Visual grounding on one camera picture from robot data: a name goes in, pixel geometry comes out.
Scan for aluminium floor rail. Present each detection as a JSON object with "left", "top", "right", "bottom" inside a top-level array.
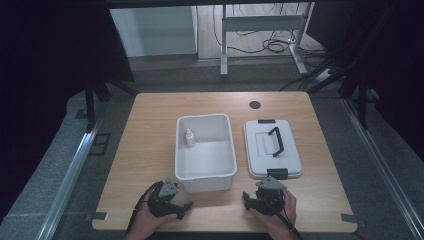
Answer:
[
  {"left": 342, "top": 98, "right": 424, "bottom": 240},
  {"left": 35, "top": 99, "right": 108, "bottom": 240}
]

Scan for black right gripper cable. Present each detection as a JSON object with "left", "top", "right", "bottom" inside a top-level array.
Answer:
[{"left": 275, "top": 206, "right": 305, "bottom": 240}]

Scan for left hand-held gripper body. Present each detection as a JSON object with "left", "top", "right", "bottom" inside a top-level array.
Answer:
[{"left": 147, "top": 176, "right": 180, "bottom": 218}]

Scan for person's left hand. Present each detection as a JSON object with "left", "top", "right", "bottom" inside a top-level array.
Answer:
[{"left": 127, "top": 199, "right": 179, "bottom": 236}]

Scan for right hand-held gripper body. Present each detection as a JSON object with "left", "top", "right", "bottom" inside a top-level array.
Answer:
[{"left": 253, "top": 175, "right": 288, "bottom": 216}]

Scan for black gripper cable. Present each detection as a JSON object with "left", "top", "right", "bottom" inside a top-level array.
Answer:
[
  {"left": 126, "top": 180, "right": 165, "bottom": 234},
  {"left": 275, "top": 206, "right": 305, "bottom": 240}
]

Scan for grey metal desk frame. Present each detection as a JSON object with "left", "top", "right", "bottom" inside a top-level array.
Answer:
[{"left": 219, "top": 2, "right": 314, "bottom": 79}]

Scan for dark curtain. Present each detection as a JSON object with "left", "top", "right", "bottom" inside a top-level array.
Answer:
[
  {"left": 0, "top": 0, "right": 136, "bottom": 221},
  {"left": 305, "top": 0, "right": 424, "bottom": 161}
]

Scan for white power strip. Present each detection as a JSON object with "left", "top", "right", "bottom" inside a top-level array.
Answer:
[{"left": 313, "top": 67, "right": 335, "bottom": 84}]

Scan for white cabinet panel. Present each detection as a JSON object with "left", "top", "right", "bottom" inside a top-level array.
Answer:
[{"left": 109, "top": 5, "right": 198, "bottom": 58}]

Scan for black stand leg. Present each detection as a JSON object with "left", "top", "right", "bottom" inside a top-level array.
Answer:
[
  {"left": 339, "top": 74, "right": 381, "bottom": 131},
  {"left": 83, "top": 78, "right": 112, "bottom": 132}
]

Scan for small white bottle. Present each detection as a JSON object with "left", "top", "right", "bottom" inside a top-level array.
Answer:
[{"left": 185, "top": 128, "right": 197, "bottom": 148}]

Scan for white plastic storage box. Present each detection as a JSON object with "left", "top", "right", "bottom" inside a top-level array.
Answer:
[{"left": 174, "top": 112, "right": 238, "bottom": 194}]

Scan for white box lid black handle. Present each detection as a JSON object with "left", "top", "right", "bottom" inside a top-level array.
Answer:
[{"left": 243, "top": 118, "right": 304, "bottom": 181}]

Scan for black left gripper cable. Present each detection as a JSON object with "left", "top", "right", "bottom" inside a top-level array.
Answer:
[{"left": 126, "top": 180, "right": 165, "bottom": 234}]

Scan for black square floor frame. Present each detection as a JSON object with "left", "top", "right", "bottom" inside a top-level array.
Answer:
[{"left": 88, "top": 133, "right": 112, "bottom": 157}]

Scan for black floor cables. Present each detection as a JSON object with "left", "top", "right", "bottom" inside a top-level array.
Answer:
[{"left": 211, "top": 3, "right": 329, "bottom": 69}]

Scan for person's right hand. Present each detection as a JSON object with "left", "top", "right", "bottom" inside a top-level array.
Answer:
[{"left": 249, "top": 189, "right": 298, "bottom": 235}]

